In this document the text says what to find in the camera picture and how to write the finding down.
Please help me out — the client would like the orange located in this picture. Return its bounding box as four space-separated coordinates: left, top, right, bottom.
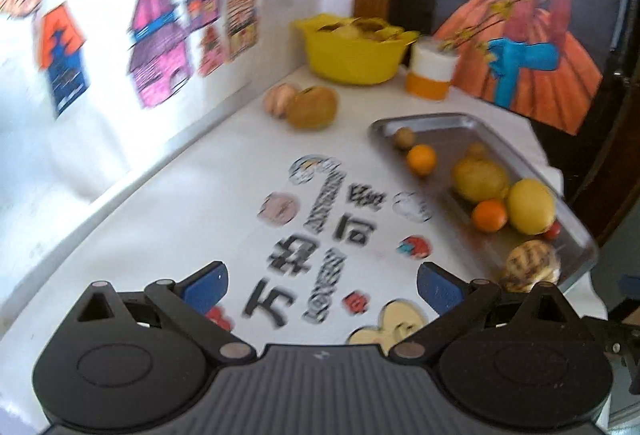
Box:
471 199 508 232
406 144 437 176

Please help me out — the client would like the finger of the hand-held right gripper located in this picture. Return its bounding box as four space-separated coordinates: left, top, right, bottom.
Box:
582 312 640 368
617 274 640 299

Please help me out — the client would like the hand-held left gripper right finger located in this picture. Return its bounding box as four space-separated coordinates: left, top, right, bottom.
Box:
389 261 583 362

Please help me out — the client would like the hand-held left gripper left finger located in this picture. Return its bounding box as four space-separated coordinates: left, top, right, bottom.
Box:
74 260 258 363

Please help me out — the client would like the tan yellow fruit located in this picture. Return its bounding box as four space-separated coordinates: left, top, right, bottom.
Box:
452 154 511 204

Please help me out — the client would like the pink peach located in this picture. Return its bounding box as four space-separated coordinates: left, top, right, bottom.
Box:
263 84 298 118

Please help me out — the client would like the colourful houses wall drawing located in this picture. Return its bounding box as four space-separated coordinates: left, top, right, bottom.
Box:
30 0 278 181

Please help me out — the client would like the white printed table cover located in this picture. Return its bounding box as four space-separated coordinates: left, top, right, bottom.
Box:
0 62 608 416

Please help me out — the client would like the white and orange cup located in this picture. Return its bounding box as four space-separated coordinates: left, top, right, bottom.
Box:
404 38 461 101

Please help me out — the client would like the large yellow fruit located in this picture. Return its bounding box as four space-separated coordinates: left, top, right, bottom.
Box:
506 178 557 236

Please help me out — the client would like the orange dress wall poster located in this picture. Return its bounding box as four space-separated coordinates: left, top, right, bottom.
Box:
400 0 631 136

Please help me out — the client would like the yellow plastic bowl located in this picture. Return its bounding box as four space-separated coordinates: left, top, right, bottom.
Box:
292 14 421 86

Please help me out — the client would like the metal tray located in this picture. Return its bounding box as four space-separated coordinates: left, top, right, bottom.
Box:
367 112 600 296

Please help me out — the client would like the black door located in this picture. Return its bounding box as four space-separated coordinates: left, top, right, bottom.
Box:
597 0 640 246

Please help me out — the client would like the brown round fruit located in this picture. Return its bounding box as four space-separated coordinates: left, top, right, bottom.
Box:
357 16 404 41

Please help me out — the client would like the yellow flower sprig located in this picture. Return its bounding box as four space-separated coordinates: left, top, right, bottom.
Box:
437 0 532 62

